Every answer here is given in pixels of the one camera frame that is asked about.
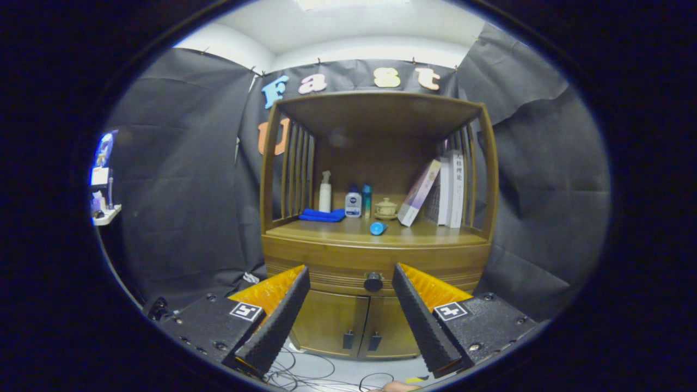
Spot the wooden countertop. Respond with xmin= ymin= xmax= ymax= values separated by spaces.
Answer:
xmin=264 ymin=217 xmax=489 ymax=247

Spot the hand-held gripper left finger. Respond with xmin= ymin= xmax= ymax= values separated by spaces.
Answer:
xmin=155 ymin=265 xmax=311 ymax=379

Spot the small white shelf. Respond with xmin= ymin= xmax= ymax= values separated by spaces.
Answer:
xmin=91 ymin=204 xmax=123 ymax=226

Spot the tangle of black cables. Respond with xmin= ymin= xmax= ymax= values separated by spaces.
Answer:
xmin=264 ymin=348 xmax=395 ymax=391

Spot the beige lidded teacup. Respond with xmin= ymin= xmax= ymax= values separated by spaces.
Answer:
xmin=375 ymin=197 xmax=399 ymax=221

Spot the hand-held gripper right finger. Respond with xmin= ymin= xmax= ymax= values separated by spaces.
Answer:
xmin=392 ymin=263 xmax=540 ymax=379

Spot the computer monitor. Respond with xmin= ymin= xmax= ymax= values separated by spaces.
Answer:
xmin=93 ymin=130 xmax=118 ymax=169

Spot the wooden drawer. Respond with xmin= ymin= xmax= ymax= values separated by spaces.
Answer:
xmin=261 ymin=234 xmax=492 ymax=297

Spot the blue folded cloth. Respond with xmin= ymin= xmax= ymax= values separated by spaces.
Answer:
xmin=298 ymin=208 xmax=347 ymax=223

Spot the wooden cabinet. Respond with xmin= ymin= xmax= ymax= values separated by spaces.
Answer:
xmin=259 ymin=91 xmax=499 ymax=361

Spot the white bottle with blue cap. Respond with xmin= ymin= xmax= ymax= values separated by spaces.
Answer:
xmin=345 ymin=185 xmax=363 ymax=218

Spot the purple and white book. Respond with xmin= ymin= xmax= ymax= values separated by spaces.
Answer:
xmin=398 ymin=159 xmax=442 ymax=227

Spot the grey patterned book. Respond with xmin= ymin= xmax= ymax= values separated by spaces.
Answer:
xmin=425 ymin=158 xmax=450 ymax=225

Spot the white pump bottle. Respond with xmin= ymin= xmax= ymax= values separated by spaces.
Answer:
xmin=319 ymin=170 xmax=332 ymax=213

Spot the black floor device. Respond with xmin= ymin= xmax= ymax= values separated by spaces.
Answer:
xmin=146 ymin=297 xmax=175 ymax=322

